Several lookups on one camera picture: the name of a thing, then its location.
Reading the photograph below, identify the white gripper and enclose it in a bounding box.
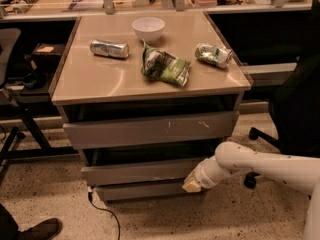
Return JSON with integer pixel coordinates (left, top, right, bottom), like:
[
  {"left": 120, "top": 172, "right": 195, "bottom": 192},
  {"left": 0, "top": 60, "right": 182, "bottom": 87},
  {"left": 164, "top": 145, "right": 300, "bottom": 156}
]
[{"left": 182, "top": 157, "right": 232, "bottom": 193}]

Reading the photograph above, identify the grey drawer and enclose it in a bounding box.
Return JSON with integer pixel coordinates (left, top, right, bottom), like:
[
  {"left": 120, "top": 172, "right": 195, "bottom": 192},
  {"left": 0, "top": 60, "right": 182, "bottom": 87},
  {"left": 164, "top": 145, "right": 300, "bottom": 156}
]
[
  {"left": 63, "top": 111, "right": 239, "bottom": 149},
  {"left": 80, "top": 143, "right": 214, "bottom": 187},
  {"left": 94, "top": 180, "right": 208, "bottom": 203}
]

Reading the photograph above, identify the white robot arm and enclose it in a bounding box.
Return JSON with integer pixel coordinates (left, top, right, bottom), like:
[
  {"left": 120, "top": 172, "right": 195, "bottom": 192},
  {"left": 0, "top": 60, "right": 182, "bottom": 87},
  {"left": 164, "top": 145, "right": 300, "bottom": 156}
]
[{"left": 182, "top": 142, "right": 320, "bottom": 240}]

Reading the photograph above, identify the grey bottom drawer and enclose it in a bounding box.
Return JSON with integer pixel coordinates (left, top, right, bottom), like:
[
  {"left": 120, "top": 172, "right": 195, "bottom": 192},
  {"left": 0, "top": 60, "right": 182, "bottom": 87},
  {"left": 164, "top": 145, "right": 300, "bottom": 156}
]
[{"left": 94, "top": 180, "right": 208, "bottom": 203}]

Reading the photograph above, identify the grey top drawer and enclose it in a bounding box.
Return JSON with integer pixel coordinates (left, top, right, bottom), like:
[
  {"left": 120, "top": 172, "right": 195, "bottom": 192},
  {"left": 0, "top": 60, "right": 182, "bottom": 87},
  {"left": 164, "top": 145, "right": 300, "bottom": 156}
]
[{"left": 63, "top": 111, "right": 239, "bottom": 149}]

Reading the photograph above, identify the grey drawer cabinet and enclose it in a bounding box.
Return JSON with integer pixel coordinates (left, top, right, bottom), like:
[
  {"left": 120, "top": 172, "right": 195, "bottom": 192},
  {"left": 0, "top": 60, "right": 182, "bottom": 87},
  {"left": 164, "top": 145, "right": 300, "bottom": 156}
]
[{"left": 48, "top": 9, "right": 253, "bottom": 172}]

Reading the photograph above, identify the green chip bag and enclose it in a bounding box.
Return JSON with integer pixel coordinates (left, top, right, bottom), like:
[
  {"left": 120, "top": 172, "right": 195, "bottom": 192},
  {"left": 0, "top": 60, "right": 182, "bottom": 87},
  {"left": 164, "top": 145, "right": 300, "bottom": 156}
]
[{"left": 141, "top": 43, "right": 190, "bottom": 87}]

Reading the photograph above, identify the crushed green white can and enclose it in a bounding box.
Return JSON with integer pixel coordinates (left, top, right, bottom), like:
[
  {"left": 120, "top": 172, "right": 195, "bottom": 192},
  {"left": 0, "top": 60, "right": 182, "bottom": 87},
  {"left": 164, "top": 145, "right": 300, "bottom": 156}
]
[{"left": 195, "top": 43, "right": 233, "bottom": 69}]

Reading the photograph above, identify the black office chair right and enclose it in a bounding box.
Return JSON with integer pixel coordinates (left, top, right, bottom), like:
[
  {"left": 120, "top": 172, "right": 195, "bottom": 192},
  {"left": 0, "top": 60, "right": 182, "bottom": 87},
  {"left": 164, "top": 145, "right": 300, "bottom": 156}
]
[{"left": 244, "top": 0, "right": 320, "bottom": 188}]

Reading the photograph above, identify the brown shoe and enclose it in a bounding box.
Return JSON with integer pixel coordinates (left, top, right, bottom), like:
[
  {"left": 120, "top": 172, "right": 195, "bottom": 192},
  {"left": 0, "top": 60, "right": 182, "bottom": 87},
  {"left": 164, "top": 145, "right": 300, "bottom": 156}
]
[{"left": 18, "top": 218, "right": 62, "bottom": 240}]

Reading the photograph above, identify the silver can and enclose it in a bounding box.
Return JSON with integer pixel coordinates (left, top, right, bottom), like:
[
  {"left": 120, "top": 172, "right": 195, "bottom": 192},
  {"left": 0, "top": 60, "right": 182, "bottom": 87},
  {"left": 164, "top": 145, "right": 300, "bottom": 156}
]
[{"left": 89, "top": 39, "right": 129, "bottom": 59}]

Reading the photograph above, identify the white bowl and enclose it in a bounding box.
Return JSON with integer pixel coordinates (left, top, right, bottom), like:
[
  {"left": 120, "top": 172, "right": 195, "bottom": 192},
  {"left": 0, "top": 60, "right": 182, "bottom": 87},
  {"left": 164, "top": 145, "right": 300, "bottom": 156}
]
[{"left": 132, "top": 17, "right": 165, "bottom": 43}]

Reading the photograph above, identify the black box with label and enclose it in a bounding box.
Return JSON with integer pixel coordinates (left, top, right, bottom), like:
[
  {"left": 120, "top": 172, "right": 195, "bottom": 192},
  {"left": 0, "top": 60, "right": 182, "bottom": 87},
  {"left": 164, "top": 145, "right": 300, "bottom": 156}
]
[{"left": 32, "top": 43, "right": 65, "bottom": 63}]

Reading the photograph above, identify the grey office chair left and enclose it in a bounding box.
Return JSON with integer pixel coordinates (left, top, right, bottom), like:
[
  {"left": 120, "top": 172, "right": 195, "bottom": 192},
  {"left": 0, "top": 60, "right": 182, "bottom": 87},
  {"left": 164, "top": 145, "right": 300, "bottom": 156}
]
[{"left": 0, "top": 28, "right": 21, "bottom": 176}]

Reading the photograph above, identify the soldering iron stand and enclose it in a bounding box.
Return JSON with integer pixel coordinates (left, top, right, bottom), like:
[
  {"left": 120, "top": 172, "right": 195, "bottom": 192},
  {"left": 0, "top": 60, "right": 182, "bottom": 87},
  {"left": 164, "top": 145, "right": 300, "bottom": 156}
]
[{"left": 12, "top": 0, "right": 38, "bottom": 14}]

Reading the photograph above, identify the black power cable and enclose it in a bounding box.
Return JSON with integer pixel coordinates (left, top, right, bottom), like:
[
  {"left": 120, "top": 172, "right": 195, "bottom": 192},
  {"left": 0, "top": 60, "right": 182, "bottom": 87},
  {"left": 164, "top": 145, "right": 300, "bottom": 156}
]
[{"left": 87, "top": 185, "right": 122, "bottom": 240}]

